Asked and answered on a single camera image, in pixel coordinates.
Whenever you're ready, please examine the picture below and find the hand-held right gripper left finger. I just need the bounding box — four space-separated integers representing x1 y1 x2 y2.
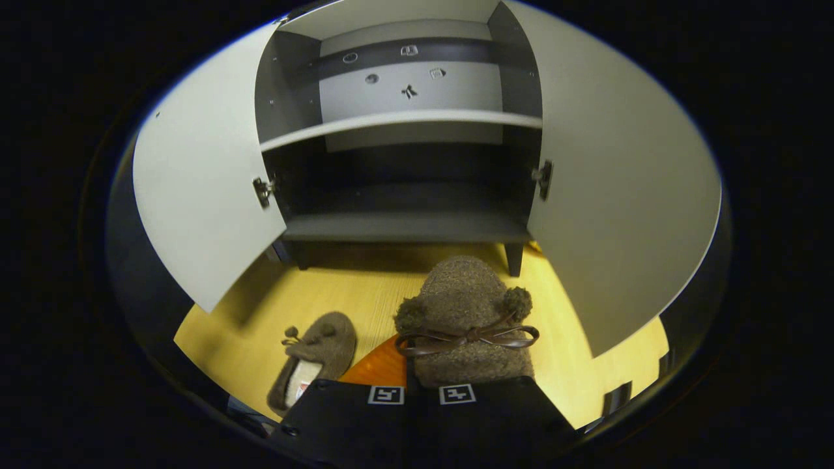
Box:
277 334 410 468

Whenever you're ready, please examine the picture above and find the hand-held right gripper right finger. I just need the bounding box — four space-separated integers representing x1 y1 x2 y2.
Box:
408 376 579 468

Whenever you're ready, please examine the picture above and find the brown fuzzy shoe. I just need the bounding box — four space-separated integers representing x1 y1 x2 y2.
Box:
393 255 541 390
267 311 358 418

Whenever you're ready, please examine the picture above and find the grey shoe cabinet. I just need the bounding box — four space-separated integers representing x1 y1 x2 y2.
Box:
254 0 545 277

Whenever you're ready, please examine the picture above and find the grey cabinet door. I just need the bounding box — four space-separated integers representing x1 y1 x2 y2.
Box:
505 0 723 359
132 23 287 313

